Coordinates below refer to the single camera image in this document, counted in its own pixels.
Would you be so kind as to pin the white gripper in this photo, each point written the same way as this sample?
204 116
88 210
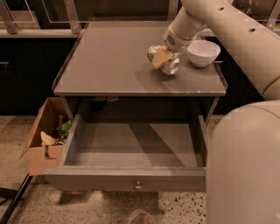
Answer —
172 42

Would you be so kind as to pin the crushed 7up soda can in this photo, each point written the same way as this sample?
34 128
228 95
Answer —
162 58

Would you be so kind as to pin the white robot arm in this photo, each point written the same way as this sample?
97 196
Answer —
243 162

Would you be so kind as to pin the grey cabinet with top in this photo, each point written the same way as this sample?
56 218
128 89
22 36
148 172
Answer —
111 60

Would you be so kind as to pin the open grey top drawer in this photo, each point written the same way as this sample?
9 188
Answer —
113 156

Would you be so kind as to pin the round metal drawer knob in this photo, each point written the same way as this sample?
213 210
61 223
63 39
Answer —
138 187

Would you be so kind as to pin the white ceramic bowl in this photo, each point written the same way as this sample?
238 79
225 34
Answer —
202 53

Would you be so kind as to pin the green plastic item in box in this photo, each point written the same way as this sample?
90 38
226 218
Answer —
65 129

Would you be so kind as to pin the crumpled beige paper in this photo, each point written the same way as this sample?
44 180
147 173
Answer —
47 140

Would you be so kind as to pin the brown cardboard box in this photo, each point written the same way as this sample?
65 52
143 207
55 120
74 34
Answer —
49 119

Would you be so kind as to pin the black floor bar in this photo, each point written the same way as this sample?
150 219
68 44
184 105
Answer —
14 195

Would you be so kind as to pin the metal window frame rail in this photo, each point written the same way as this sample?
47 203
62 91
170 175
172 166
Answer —
69 17

